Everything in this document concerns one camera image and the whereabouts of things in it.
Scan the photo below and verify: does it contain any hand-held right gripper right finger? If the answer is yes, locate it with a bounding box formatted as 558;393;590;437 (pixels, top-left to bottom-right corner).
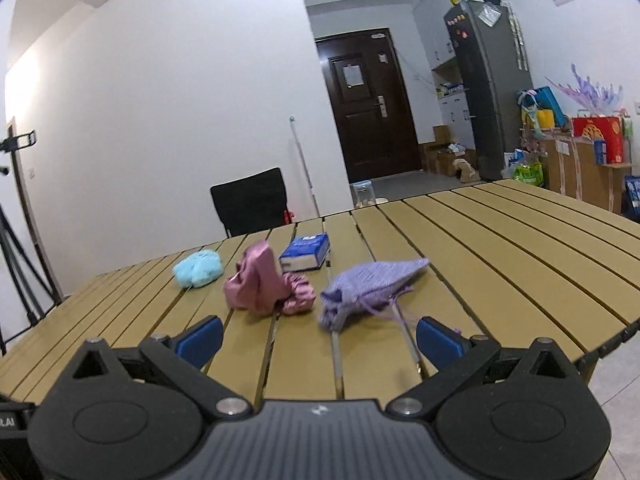
387;317;581;417

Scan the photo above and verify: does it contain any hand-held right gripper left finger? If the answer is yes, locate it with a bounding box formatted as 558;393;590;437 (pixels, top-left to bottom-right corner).
67;316;253;417

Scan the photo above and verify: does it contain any light blue fluffy cloth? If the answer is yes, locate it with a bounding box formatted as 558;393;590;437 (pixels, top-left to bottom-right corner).
172;250;224;289

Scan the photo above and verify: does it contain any purple knit pouch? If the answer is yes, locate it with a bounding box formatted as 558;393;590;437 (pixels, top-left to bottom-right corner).
319;258;432;335

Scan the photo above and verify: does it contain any blue tissue packet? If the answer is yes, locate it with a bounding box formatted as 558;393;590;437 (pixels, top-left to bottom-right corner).
278;233;332;272

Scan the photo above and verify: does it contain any pink satin bag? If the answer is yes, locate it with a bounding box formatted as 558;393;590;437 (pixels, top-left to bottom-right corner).
223;241;292;317

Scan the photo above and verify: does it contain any pink scrunchie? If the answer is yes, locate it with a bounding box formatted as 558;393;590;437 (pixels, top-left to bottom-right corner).
274;272;317;317

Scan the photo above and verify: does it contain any tan folding table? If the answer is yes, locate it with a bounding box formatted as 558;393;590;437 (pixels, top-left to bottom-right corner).
0;178;640;411

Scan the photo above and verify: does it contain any black folding chair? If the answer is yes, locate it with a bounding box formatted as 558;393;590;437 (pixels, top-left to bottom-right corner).
210;167;291;239

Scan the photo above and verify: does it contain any clear plastic jar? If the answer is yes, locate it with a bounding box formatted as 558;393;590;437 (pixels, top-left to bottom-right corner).
351;180;376;209

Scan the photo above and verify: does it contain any small cardboard box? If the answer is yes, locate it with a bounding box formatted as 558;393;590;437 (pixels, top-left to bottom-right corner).
425;125;476;177

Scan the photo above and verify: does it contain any green snack bag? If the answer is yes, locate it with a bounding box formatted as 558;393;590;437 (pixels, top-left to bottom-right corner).
512;160;545;187

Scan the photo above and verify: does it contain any white plastic bag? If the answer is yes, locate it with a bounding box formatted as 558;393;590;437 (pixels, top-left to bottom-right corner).
502;149;526;181

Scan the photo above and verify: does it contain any large cardboard box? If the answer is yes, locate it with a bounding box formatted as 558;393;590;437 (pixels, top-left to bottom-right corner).
540;130;633;216

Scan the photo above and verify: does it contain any dark brown door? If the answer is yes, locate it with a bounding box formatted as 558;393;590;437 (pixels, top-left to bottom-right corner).
315;27;423;184

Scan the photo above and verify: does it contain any blue white packet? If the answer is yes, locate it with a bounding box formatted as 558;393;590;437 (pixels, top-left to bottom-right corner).
624;175;640;221

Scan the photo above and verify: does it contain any teal yellow gift bag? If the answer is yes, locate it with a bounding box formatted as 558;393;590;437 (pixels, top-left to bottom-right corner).
517;89;556;138

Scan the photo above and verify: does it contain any red gift box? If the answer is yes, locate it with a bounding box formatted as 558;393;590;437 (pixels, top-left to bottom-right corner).
571;116;627;165

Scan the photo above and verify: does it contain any grey refrigerator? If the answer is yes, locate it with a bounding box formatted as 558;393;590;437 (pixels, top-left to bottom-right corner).
442;0;535;181

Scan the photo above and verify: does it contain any blue gift bag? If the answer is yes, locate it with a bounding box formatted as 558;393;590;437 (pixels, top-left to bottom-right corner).
534;86;568;128

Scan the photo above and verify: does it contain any black tripod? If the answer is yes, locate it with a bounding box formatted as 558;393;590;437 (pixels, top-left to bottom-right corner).
0;130;63;356

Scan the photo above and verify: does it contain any white cabinet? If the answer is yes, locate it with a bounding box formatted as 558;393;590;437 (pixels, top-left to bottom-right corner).
412;0;476;153

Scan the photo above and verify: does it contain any purple wall decoration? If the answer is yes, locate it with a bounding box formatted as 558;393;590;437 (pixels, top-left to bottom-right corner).
545;64;626;117

